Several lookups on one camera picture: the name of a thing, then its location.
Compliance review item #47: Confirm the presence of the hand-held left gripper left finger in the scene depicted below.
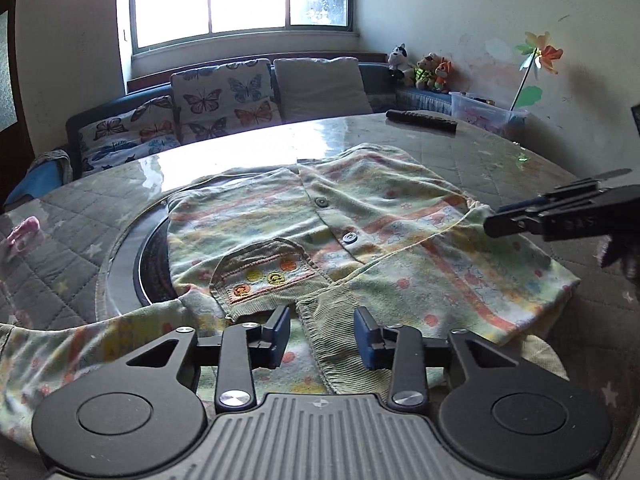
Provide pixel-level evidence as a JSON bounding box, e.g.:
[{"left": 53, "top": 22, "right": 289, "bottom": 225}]
[{"left": 114, "top": 305, "right": 292, "bottom": 413}]

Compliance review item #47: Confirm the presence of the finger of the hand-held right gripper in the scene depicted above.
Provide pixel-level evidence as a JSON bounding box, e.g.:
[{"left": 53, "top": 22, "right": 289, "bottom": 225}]
[
  {"left": 500, "top": 178, "right": 601, "bottom": 213},
  {"left": 484, "top": 210, "right": 546, "bottom": 239}
]

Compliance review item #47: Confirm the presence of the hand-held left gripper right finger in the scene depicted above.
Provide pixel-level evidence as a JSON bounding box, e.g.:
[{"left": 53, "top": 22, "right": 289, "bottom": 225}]
[{"left": 353, "top": 306, "right": 526, "bottom": 411}]

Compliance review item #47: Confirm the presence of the patterned pastel baby cardigan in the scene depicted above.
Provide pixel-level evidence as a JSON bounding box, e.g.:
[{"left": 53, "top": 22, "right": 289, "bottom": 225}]
[{"left": 0, "top": 142, "right": 581, "bottom": 453}]

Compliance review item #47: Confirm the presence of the clear plastic storage box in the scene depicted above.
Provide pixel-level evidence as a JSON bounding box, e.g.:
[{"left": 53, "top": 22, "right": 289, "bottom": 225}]
[{"left": 449, "top": 91, "right": 530, "bottom": 136}]

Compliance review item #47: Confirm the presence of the black remote control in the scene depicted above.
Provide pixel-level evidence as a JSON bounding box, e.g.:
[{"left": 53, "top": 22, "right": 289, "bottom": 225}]
[{"left": 386, "top": 109, "right": 458, "bottom": 134}]

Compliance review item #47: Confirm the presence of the round recessed table cooker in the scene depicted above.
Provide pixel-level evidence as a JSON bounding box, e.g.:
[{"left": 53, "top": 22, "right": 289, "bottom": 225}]
[{"left": 95, "top": 195, "right": 176, "bottom": 321}]

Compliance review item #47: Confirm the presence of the colourful paper pinwheel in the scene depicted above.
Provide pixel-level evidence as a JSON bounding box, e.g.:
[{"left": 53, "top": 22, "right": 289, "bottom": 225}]
[{"left": 509, "top": 30, "right": 565, "bottom": 111}]

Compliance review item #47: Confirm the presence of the orange plush toy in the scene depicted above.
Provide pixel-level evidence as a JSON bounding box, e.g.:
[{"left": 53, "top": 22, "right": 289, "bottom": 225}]
[{"left": 432, "top": 56, "right": 455, "bottom": 93}]

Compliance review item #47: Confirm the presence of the plush bear in green vest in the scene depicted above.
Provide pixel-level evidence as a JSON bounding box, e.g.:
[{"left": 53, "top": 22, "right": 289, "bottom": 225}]
[{"left": 412, "top": 54, "right": 437, "bottom": 91}]

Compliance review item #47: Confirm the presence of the black and white plush toy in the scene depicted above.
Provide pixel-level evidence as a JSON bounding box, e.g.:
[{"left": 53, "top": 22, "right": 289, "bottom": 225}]
[{"left": 389, "top": 44, "right": 416, "bottom": 86}]

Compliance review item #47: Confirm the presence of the plain beige cushion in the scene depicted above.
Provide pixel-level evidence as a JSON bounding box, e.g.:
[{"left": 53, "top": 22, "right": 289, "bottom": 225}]
[{"left": 272, "top": 56, "right": 375, "bottom": 123}]

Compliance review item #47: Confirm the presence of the upright butterfly print cushion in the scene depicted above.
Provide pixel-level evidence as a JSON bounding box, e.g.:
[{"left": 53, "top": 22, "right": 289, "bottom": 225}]
[{"left": 170, "top": 58, "right": 281, "bottom": 143}]

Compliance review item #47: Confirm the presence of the flat butterfly print cushion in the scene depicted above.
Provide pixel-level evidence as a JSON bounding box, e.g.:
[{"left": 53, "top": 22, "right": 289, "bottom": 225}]
[{"left": 77, "top": 95, "right": 181, "bottom": 176}]

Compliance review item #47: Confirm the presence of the small pink cloth item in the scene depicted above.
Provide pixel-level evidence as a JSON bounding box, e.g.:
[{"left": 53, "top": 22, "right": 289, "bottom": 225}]
[{"left": 0, "top": 216, "right": 42, "bottom": 261}]

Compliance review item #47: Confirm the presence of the grey striped garment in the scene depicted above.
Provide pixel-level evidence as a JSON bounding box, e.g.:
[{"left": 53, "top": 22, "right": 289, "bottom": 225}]
[{"left": 32, "top": 149, "right": 75, "bottom": 181}]

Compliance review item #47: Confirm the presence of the dark blue sofa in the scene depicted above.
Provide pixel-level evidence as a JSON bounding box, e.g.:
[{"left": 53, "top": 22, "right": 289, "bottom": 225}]
[{"left": 65, "top": 55, "right": 506, "bottom": 181}]

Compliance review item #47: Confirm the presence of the blue cloth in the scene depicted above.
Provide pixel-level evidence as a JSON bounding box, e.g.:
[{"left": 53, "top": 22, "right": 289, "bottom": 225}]
[{"left": 4, "top": 162, "right": 68, "bottom": 208}]

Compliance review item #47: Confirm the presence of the dark wooden door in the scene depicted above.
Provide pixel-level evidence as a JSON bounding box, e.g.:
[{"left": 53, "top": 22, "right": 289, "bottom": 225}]
[{"left": 0, "top": 0, "right": 36, "bottom": 206}]

